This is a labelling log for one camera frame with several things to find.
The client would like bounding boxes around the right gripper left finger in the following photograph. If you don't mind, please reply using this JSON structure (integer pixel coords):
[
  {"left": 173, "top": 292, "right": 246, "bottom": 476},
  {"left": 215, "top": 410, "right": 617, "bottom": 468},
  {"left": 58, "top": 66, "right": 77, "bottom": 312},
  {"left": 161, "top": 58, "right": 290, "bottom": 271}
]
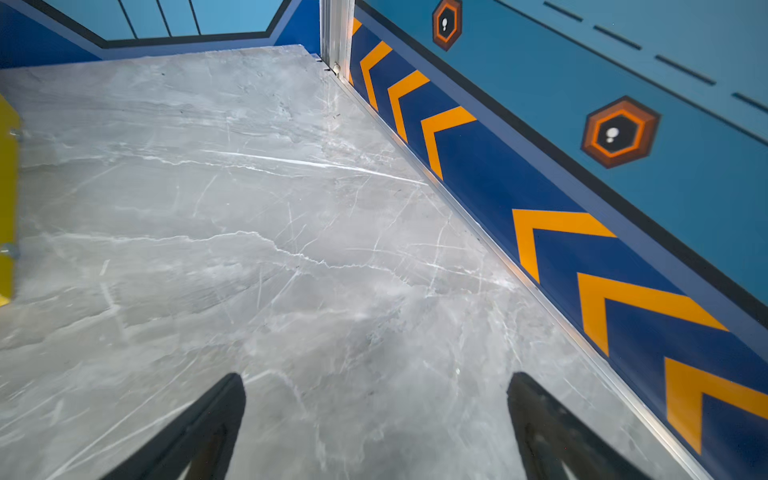
[{"left": 105, "top": 373, "right": 246, "bottom": 479}]

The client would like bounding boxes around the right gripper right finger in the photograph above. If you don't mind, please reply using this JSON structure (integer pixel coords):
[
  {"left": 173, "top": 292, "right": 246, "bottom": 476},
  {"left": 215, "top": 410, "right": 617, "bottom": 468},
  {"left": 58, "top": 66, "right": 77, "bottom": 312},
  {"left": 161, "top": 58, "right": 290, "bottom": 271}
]
[{"left": 507, "top": 371, "right": 648, "bottom": 479}]

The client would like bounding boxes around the yellow pink blue bookshelf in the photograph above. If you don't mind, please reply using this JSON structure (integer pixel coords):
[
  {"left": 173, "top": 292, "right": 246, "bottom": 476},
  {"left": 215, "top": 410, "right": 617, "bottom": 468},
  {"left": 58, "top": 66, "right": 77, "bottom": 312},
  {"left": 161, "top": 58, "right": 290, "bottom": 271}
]
[{"left": 0, "top": 97, "right": 21, "bottom": 306}]

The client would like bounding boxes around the right aluminium corner post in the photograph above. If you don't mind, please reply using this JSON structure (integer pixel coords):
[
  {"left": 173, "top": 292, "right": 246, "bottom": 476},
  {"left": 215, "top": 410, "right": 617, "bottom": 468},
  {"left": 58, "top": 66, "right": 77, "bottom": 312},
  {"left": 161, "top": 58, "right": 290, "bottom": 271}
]
[{"left": 319, "top": 0, "right": 355, "bottom": 83}]

